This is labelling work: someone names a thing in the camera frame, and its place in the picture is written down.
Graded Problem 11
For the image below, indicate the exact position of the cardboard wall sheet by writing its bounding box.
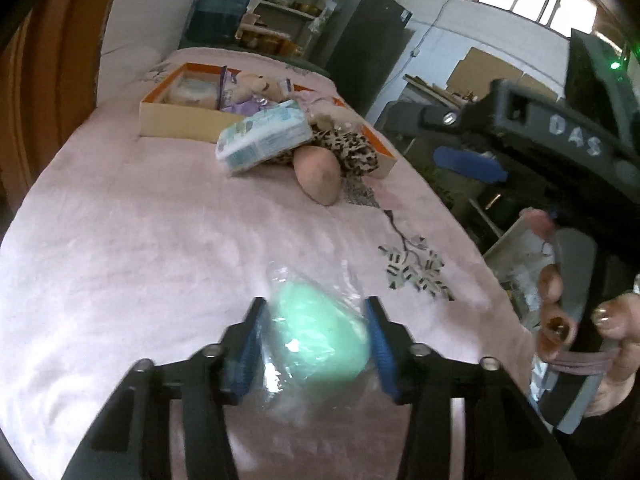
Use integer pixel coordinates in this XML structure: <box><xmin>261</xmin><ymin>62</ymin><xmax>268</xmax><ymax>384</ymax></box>
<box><xmin>446</xmin><ymin>46</ymin><xmax>522</xmax><ymax>94</ymax></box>
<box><xmin>517</xmin><ymin>72</ymin><xmax>558</xmax><ymax>103</ymax></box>

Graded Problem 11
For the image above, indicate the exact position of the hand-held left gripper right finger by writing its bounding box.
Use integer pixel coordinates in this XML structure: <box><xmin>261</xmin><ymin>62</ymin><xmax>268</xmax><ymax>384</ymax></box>
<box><xmin>364</xmin><ymin>296</ymin><xmax>578</xmax><ymax>480</ymax></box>

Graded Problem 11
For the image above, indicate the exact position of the clear plastic rubbish bag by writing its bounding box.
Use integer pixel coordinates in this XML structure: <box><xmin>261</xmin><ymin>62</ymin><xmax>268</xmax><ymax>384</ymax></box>
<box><xmin>482</xmin><ymin>220</ymin><xmax>556</xmax><ymax>406</ymax></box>

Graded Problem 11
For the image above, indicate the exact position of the beige foam ball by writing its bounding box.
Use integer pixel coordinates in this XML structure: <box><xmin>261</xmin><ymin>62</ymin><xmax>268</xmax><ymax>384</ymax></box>
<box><xmin>292</xmin><ymin>149</ymin><xmax>343</xmax><ymax>206</ymax></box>

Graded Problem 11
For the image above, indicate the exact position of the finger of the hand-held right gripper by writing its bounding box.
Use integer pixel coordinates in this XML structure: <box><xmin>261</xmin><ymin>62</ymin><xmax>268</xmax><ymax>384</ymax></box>
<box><xmin>433</xmin><ymin>145</ymin><xmax>551</xmax><ymax>213</ymax></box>
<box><xmin>384</xmin><ymin>100</ymin><xmax>496</xmax><ymax>136</ymax></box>

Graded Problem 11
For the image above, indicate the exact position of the orange rimmed cardboard box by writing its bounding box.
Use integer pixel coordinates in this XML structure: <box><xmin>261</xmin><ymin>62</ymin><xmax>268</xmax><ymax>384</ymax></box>
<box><xmin>138</xmin><ymin>62</ymin><xmax>399</xmax><ymax>181</ymax></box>

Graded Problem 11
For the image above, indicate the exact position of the dark grey fridge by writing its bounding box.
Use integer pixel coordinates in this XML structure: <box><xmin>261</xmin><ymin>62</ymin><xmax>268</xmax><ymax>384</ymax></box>
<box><xmin>312</xmin><ymin>0</ymin><xmax>416</xmax><ymax>116</ymax></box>

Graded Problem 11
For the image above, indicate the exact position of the person's right hand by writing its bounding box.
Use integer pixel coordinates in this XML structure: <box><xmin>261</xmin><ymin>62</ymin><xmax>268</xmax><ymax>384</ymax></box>
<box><xmin>536</xmin><ymin>261</ymin><xmax>640</xmax><ymax>418</ymax></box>

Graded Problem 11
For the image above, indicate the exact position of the teddy bear purple dress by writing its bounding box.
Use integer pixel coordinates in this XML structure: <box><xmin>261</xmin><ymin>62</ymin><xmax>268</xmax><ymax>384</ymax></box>
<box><xmin>231</xmin><ymin>71</ymin><xmax>275</xmax><ymax>113</ymax></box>

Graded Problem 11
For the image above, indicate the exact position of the brown wooden door frame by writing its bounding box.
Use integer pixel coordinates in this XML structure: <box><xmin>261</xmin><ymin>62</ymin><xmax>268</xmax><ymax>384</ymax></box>
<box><xmin>0</xmin><ymin>0</ymin><xmax>126</xmax><ymax>221</ymax></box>

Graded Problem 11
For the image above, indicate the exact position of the leopard print cloth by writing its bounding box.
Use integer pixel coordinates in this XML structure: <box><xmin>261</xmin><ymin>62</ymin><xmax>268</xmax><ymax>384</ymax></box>
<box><xmin>270</xmin><ymin>127</ymin><xmax>380</xmax><ymax>177</ymax></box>

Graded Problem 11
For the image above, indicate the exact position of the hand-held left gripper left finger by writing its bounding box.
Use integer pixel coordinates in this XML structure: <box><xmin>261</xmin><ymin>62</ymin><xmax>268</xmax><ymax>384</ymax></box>
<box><xmin>60</xmin><ymin>296</ymin><xmax>267</xmax><ymax>480</ymax></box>

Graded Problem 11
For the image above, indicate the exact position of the blue water jug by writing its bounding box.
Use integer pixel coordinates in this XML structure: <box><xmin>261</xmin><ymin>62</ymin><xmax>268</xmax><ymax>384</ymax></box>
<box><xmin>190</xmin><ymin>0</ymin><xmax>257</xmax><ymax>46</ymax></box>

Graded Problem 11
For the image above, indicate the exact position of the green sponge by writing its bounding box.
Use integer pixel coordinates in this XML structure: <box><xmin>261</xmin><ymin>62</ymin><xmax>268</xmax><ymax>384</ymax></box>
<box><xmin>257</xmin><ymin>260</ymin><xmax>381</xmax><ymax>428</ymax></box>

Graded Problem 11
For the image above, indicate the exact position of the mint patterned tissue pack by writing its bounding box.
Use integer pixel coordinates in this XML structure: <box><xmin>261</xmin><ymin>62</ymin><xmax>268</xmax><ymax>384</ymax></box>
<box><xmin>167</xmin><ymin>72</ymin><xmax>222</xmax><ymax>109</ymax></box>
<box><xmin>215</xmin><ymin>100</ymin><xmax>315</xmax><ymax>177</ymax></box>

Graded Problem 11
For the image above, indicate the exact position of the row of amber jars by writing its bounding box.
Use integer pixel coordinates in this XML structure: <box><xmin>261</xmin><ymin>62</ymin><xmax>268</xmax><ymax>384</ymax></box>
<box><xmin>240</xmin><ymin>27</ymin><xmax>303</xmax><ymax>58</ymax></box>

